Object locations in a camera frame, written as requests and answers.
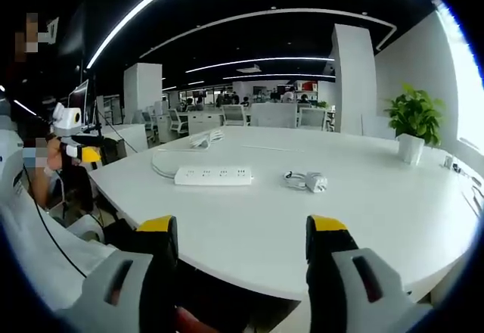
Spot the white desk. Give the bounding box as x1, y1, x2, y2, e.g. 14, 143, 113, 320
87, 125, 484, 306

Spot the white mesh office chair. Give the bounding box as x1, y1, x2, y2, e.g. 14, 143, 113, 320
167, 108, 190, 136
298, 107, 327, 132
222, 104, 249, 127

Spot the white plant pot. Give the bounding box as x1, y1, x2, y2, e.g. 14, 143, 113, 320
396, 132, 426, 167

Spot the white power strip cable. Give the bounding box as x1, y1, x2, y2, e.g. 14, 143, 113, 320
150, 150, 202, 179

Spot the white charger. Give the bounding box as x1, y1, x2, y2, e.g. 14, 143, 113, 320
305, 171, 328, 195

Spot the computer monitor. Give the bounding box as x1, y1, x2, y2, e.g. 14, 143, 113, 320
67, 79, 95, 126

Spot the green potted plant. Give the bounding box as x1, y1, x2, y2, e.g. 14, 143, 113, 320
383, 82, 446, 148

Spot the white desk partition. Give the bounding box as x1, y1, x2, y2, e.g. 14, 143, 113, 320
250, 102, 299, 129

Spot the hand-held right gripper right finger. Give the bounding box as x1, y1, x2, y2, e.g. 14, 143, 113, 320
305, 214, 433, 333

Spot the white charger cable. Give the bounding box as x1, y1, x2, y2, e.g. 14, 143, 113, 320
282, 170, 309, 191

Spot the white power strip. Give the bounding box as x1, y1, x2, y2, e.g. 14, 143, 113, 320
174, 165, 256, 188

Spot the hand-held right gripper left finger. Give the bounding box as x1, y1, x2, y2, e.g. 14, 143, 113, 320
56, 214, 179, 333

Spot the person's left hand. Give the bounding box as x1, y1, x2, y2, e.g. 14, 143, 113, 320
48, 138, 65, 172

